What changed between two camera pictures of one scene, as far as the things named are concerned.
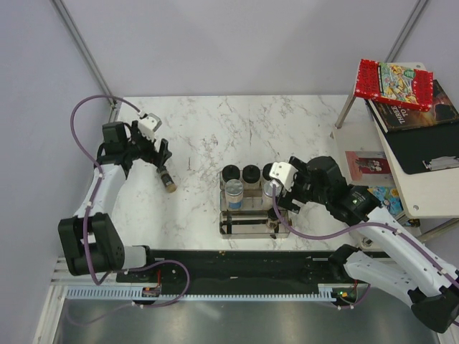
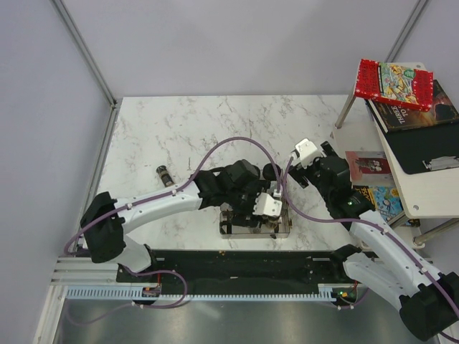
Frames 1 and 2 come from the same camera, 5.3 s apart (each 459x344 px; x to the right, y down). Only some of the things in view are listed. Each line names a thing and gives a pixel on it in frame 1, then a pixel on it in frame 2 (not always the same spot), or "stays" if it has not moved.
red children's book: [395, 84] stays
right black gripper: [301, 167] -> [297, 174]
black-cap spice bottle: [272, 220] stays
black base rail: [247, 267] stays
